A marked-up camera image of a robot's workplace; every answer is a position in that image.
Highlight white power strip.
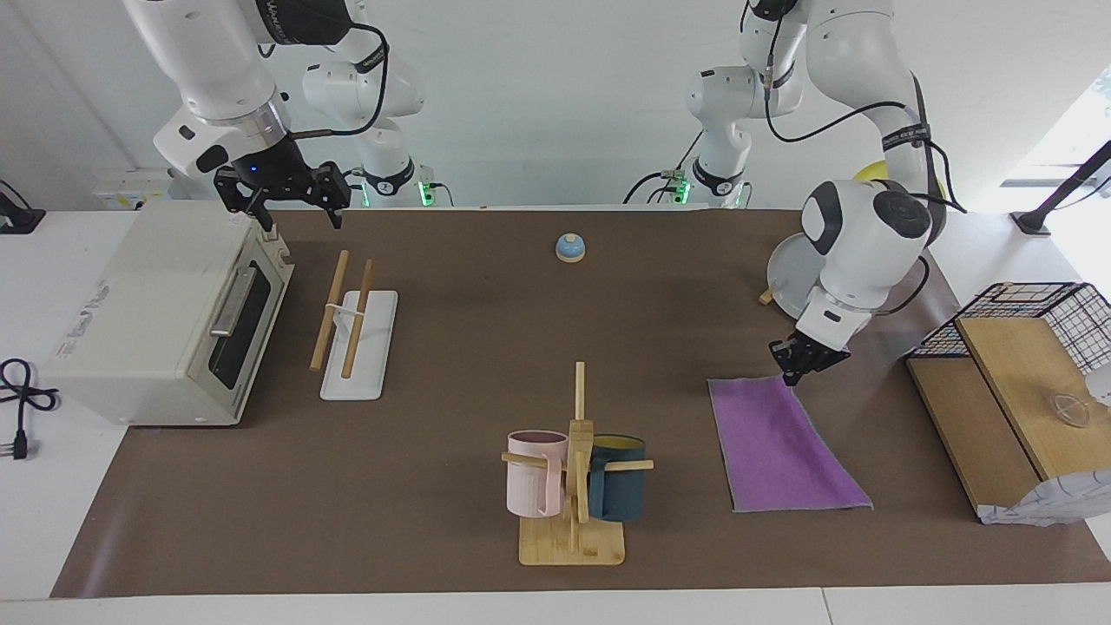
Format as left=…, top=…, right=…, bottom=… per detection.
left=93, top=168, right=188, bottom=212

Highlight white patterned paper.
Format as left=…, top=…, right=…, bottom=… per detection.
left=978, top=469, right=1111, bottom=527

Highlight purple and grey towel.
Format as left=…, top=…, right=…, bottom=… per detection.
left=707, top=375, right=875, bottom=514

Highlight pale grey plate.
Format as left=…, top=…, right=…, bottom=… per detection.
left=767, top=238, right=827, bottom=321

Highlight light wooden board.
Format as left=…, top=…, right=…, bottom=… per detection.
left=954, top=316, right=1111, bottom=484

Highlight brown table mat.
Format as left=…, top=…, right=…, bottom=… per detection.
left=49, top=208, right=1111, bottom=599

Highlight clear glass piece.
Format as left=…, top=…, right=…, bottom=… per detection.
left=1045, top=390, right=1091, bottom=429

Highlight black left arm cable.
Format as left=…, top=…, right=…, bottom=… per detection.
left=762, top=17, right=970, bottom=315

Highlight black clamp stand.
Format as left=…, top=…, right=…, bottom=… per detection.
left=0, top=179, right=47, bottom=234

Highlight black wire basket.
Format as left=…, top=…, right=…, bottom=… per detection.
left=903, top=281, right=1111, bottom=376

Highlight black power cable with plug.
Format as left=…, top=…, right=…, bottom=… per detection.
left=0, top=358, right=61, bottom=462

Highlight black slanted stand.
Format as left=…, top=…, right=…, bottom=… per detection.
left=1010, top=140, right=1111, bottom=236

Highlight cream toaster oven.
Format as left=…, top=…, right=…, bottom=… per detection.
left=39, top=201, right=295, bottom=427

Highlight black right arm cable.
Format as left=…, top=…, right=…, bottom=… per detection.
left=257, top=21, right=391, bottom=141

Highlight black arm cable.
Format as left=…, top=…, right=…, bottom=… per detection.
left=257, top=21, right=391, bottom=141
left=762, top=17, right=970, bottom=315

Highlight dark teal mug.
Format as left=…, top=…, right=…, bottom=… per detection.
left=588, top=434, right=648, bottom=523

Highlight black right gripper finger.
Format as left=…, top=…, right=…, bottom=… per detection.
left=214, top=168, right=271, bottom=234
left=303, top=162, right=352, bottom=232

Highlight brown wooden board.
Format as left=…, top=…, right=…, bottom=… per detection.
left=904, top=355, right=1044, bottom=522

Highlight white towel rack wooden bars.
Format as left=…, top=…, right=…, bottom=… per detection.
left=309, top=250, right=399, bottom=402

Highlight wooden mug tree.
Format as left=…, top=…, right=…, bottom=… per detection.
left=501, top=361, right=654, bottom=567

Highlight pink mug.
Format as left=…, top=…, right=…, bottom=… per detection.
left=507, top=430, right=570, bottom=519

